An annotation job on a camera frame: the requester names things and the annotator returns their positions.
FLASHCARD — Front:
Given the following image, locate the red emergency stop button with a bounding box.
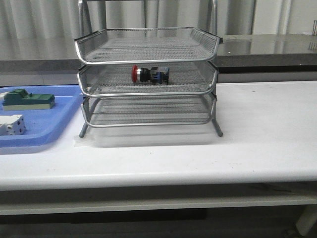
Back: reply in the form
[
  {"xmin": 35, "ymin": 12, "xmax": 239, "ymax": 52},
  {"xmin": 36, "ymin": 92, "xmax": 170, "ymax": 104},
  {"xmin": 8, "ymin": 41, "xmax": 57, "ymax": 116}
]
[{"xmin": 131, "ymin": 65, "xmax": 170, "ymax": 85}]

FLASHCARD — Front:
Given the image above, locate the grey stone counter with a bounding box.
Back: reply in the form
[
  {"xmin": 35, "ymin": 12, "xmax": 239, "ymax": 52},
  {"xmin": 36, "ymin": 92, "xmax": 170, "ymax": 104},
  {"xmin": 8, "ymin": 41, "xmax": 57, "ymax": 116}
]
[{"xmin": 0, "ymin": 34, "xmax": 317, "ymax": 73}]

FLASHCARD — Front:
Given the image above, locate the white table leg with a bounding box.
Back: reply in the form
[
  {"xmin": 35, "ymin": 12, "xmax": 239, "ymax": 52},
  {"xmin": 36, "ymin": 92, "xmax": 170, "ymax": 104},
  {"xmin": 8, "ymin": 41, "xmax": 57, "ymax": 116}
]
[{"xmin": 295, "ymin": 205, "xmax": 317, "ymax": 236}]

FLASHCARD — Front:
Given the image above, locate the silver metal rack frame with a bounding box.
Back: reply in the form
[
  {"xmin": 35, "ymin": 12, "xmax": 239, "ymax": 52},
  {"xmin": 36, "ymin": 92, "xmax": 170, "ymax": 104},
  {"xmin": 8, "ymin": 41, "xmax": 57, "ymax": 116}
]
[{"xmin": 78, "ymin": 0, "xmax": 223, "ymax": 137}]

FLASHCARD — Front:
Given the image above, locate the blue plastic tray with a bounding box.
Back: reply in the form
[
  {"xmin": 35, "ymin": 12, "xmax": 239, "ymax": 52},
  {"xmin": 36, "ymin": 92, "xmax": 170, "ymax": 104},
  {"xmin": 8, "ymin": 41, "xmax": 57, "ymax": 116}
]
[{"xmin": 0, "ymin": 85, "xmax": 83, "ymax": 149}]

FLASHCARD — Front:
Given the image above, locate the white circuit breaker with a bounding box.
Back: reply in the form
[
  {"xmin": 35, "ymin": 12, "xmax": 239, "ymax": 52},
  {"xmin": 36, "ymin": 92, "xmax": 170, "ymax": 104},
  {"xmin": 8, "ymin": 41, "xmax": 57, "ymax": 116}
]
[{"xmin": 0, "ymin": 115, "xmax": 26, "ymax": 136}]

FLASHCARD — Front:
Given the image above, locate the green electrical switch block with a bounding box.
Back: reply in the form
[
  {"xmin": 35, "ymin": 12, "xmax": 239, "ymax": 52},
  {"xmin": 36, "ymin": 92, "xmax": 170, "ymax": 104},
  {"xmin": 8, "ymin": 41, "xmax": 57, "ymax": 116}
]
[{"xmin": 2, "ymin": 89, "xmax": 55, "ymax": 111}]

